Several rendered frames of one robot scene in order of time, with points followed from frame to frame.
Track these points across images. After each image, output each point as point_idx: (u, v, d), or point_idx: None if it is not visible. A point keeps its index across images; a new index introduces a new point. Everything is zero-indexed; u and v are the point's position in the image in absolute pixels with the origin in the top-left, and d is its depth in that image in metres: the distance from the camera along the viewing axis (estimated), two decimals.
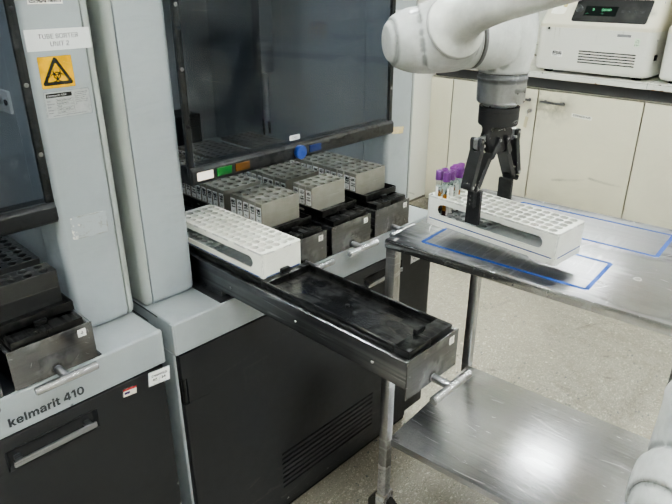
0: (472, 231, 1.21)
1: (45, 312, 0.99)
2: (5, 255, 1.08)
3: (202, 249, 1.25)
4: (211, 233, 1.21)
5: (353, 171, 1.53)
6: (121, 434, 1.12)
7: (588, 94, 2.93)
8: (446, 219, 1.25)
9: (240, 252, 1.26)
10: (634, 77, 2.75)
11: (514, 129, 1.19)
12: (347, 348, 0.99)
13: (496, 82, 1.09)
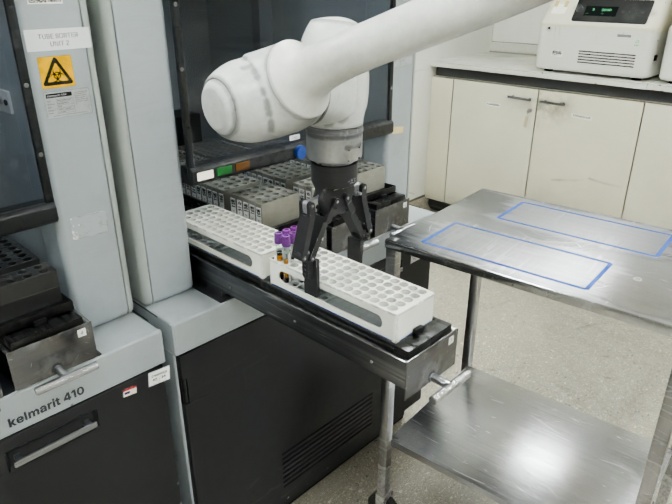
0: (314, 304, 1.04)
1: (45, 312, 0.99)
2: (5, 255, 1.08)
3: (202, 249, 1.25)
4: (211, 233, 1.21)
5: None
6: (121, 434, 1.12)
7: (588, 94, 2.93)
8: (288, 287, 1.08)
9: (240, 252, 1.26)
10: (634, 77, 2.75)
11: (358, 185, 1.03)
12: (346, 347, 0.99)
13: (322, 137, 0.92)
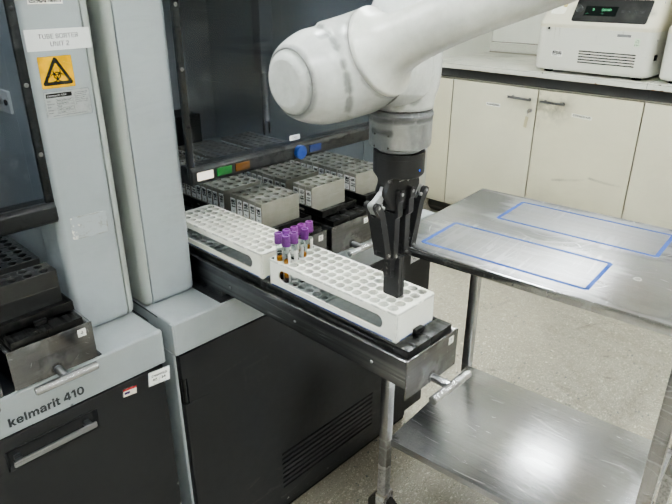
0: (314, 304, 1.04)
1: (45, 312, 0.99)
2: (5, 255, 1.08)
3: (202, 249, 1.25)
4: (211, 233, 1.21)
5: (353, 171, 1.53)
6: (121, 434, 1.12)
7: (588, 94, 2.93)
8: (288, 287, 1.08)
9: (240, 252, 1.26)
10: (634, 77, 2.75)
11: (372, 200, 0.87)
12: (346, 347, 0.99)
13: None
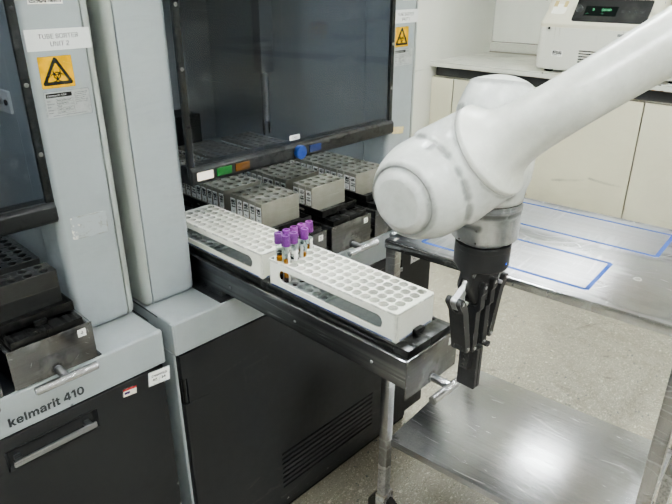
0: (314, 303, 1.04)
1: (45, 312, 0.99)
2: (5, 255, 1.08)
3: (202, 249, 1.25)
4: (211, 233, 1.21)
5: (353, 171, 1.53)
6: (121, 434, 1.12)
7: None
8: (288, 287, 1.08)
9: (240, 252, 1.26)
10: None
11: (454, 295, 0.82)
12: (346, 347, 0.99)
13: None
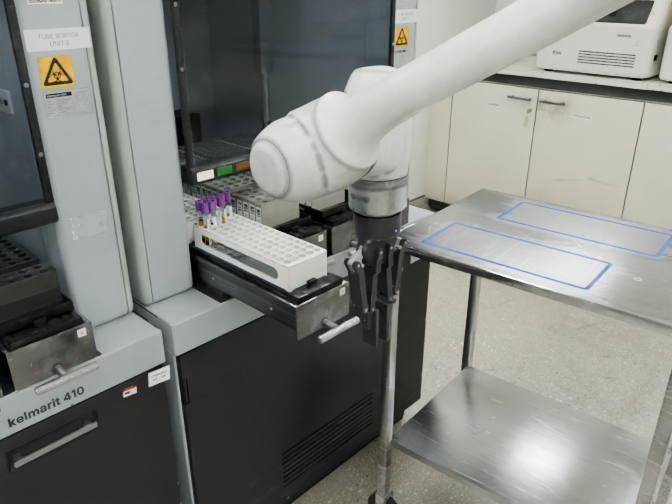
0: (228, 262, 1.19)
1: (45, 312, 0.99)
2: (5, 255, 1.08)
3: None
4: None
5: None
6: (121, 434, 1.12)
7: (588, 94, 2.93)
8: (208, 249, 1.23)
9: None
10: (634, 77, 2.75)
11: (352, 258, 0.94)
12: (252, 298, 1.14)
13: None
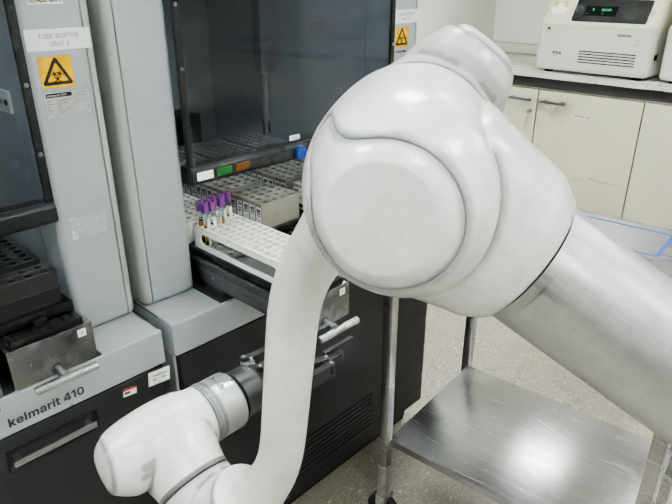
0: (228, 262, 1.19)
1: (45, 312, 0.99)
2: (5, 255, 1.08)
3: None
4: None
5: None
6: None
7: (588, 94, 2.93)
8: (208, 249, 1.23)
9: None
10: (634, 77, 2.75)
11: (243, 363, 1.00)
12: (252, 298, 1.14)
13: (225, 416, 0.86)
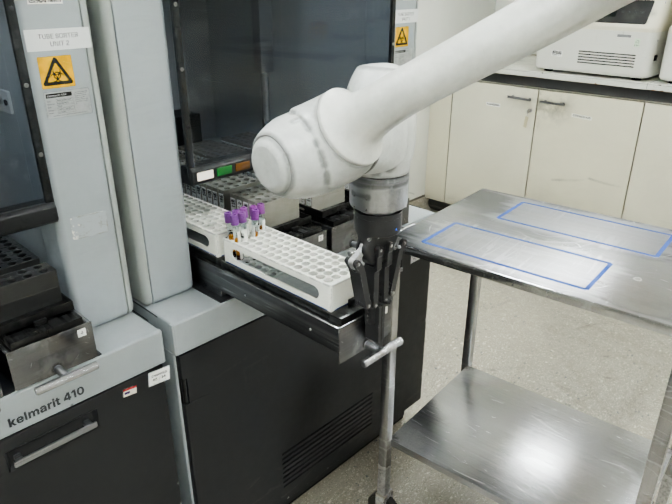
0: (262, 278, 1.13)
1: (45, 312, 0.99)
2: (5, 255, 1.08)
3: None
4: None
5: None
6: (121, 434, 1.12)
7: (588, 94, 2.93)
8: (240, 264, 1.17)
9: (201, 234, 1.34)
10: (634, 77, 2.75)
11: (352, 256, 0.93)
12: (289, 317, 1.08)
13: None
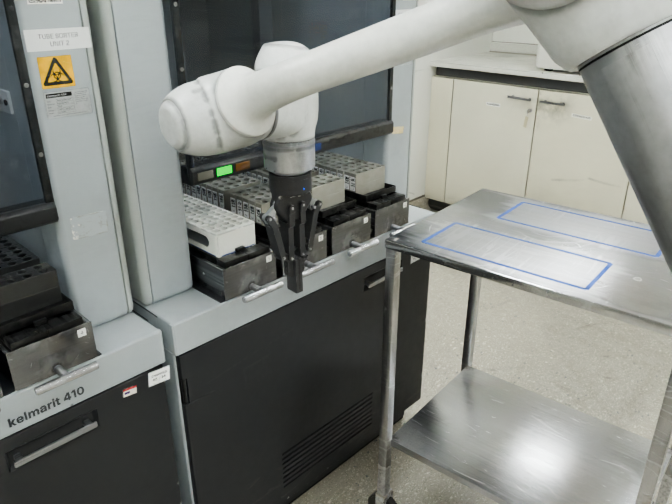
0: None
1: (45, 312, 0.99)
2: (5, 255, 1.08)
3: None
4: None
5: (353, 171, 1.53)
6: (121, 434, 1.12)
7: (588, 94, 2.93)
8: None
9: None
10: None
11: (266, 212, 1.06)
12: None
13: None
